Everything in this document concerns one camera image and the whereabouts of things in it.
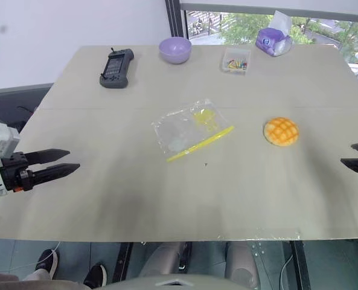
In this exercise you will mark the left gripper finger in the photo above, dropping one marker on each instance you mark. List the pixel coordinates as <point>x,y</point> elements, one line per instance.
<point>47,155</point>
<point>56,172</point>

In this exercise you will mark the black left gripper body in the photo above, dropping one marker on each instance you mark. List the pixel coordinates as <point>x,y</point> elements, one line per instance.
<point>14,175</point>

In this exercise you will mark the round golden melon bread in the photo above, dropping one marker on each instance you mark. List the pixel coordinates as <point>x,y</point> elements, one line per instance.
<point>281,131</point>

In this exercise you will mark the clear zip bag yellow seal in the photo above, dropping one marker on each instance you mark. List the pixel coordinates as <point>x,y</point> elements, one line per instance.
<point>184,133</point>

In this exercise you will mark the black shoe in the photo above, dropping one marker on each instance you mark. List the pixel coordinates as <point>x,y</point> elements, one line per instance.
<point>95,276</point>
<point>47,263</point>

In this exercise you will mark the grey trouser leg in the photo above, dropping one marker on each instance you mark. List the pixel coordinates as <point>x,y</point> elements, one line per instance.
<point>37,275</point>

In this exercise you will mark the black handheld remote controller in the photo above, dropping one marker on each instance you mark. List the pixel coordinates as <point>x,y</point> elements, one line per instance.
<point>116,69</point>

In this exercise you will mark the black table leg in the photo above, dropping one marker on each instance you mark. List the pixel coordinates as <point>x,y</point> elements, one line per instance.
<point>122,262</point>
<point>301,266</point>

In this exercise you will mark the grey rounded robot leg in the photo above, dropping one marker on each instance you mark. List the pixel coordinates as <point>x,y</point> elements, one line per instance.
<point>163,259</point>
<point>242,264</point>

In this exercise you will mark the purple tissue pack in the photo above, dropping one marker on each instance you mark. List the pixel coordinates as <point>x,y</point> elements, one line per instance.
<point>272,40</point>

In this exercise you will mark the clear plastic box coloured clips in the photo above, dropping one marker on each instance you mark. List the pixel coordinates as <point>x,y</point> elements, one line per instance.
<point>236,62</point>

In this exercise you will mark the grey robot torso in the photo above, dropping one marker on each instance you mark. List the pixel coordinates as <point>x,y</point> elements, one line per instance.
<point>166,283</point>

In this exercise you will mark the purple bowl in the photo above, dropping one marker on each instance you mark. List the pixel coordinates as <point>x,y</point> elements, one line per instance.
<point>175,50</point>

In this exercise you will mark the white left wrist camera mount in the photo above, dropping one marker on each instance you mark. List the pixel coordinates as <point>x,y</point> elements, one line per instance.
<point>0,136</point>

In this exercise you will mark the dark window frame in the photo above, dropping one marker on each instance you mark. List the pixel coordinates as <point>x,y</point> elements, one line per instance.
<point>176,18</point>

